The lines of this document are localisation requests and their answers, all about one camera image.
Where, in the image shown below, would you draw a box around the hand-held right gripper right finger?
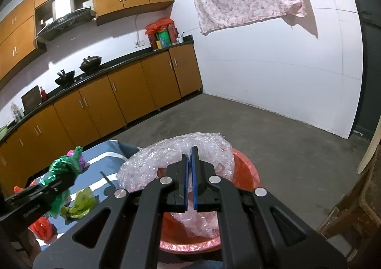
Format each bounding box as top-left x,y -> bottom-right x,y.
192,146 -> 347,269

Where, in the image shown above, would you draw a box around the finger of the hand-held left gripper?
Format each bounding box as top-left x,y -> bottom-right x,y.
38,172 -> 75,193

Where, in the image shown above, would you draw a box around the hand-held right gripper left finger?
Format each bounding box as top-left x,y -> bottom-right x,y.
32,153 -> 191,269

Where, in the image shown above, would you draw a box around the green plastic bag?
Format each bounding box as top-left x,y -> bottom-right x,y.
40,146 -> 85,219

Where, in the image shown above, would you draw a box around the pink plastic bag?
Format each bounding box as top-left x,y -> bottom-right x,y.
66,150 -> 87,170

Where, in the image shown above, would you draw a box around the clear bubble wrap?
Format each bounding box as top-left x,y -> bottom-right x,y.
117,131 -> 236,238

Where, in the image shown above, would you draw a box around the red plastic basin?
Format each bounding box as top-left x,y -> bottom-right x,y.
159,147 -> 260,255

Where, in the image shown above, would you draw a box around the yellow-green plastic bag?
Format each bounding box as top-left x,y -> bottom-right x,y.
61,188 -> 96,219

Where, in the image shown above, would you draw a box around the blue striped tablecloth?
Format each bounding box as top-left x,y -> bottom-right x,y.
27,139 -> 146,258

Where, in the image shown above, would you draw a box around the glass jar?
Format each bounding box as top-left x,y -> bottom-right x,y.
10,103 -> 23,121

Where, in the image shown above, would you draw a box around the brown cutting board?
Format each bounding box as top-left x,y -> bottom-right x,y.
21,85 -> 42,115

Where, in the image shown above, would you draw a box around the black pot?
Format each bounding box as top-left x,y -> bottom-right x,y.
55,69 -> 75,88

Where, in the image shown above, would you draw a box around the orange lower kitchen cabinets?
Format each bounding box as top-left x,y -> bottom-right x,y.
0,44 -> 204,195

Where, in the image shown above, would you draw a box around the black wok with lid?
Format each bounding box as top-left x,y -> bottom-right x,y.
80,55 -> 102,73

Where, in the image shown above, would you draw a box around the black kitchen countertop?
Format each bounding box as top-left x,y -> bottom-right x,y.
0,35 -> 194,141

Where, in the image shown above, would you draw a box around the range hood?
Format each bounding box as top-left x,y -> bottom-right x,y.
34,8 -> 97,45

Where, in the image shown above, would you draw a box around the brown wooden furniture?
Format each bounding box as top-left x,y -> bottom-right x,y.
316,150 -> 381,269

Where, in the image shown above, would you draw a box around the red lidded container stack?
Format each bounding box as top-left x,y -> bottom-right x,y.
145,18 -> 178,49

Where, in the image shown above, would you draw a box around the light wooden plank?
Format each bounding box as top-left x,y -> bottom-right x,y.
356,114 -> 381,175

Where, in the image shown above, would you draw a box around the dark door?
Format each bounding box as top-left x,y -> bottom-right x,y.
339,0 -> 381,141

